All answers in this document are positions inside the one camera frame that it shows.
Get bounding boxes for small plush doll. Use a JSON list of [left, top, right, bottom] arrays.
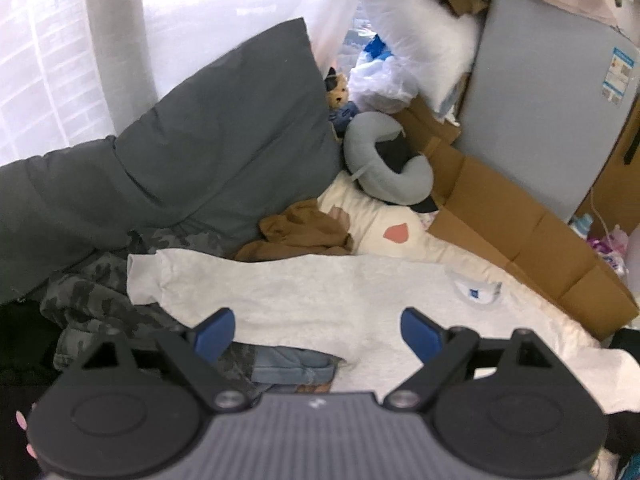
[[324, 67, 360, 139]]

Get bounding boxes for cream cartoon print bedsheet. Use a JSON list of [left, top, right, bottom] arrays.
[[316, 171, 516, 271]]

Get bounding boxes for grey neck pillow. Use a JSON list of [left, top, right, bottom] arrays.
[[343, 112, 434, 206]]

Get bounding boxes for light grey sweatshirt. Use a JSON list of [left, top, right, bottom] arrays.
[[127, 249, 639, 414]]

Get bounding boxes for grey washing machine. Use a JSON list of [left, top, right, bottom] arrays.
[[457, 0, 639, 220]]

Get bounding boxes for white plastic bag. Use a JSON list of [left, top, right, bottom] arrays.
[[347, 35, 419, 115]]

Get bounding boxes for brown crumpled garment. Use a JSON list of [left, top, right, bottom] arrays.
[[233, 200, 354, 262]]

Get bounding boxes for flattened brown cardboard box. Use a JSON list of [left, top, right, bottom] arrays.
[[394, 102, 639, 340]]

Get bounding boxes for camouflage jacket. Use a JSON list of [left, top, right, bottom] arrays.
[[40, 229, 228, 372]]

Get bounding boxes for white fluffy cushion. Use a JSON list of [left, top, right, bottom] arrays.
[[360, 0, 484, 112]]

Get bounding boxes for dark grey pillow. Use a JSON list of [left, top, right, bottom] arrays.
[[1, 18, 341, 302]]

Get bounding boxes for blue jeans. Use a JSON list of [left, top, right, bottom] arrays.
[[224, 341, 346, 391]]

